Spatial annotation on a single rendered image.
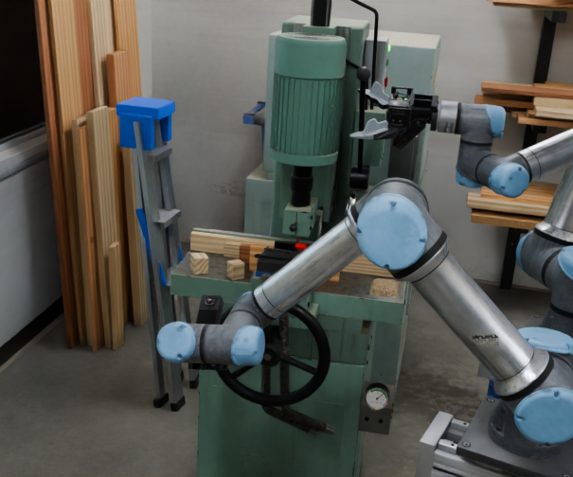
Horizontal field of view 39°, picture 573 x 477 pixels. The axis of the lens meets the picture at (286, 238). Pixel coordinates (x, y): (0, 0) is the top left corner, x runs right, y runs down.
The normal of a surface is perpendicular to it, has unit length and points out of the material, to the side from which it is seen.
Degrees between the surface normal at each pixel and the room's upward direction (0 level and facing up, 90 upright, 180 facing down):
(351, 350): 90
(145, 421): 0
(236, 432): 90
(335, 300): 90
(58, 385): 0
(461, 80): 90
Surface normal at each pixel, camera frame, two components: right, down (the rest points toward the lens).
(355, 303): -0.18, 0.33
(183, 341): -0.21, -0.16
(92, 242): 0.97, 0.10
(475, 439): 0.06, -0.94
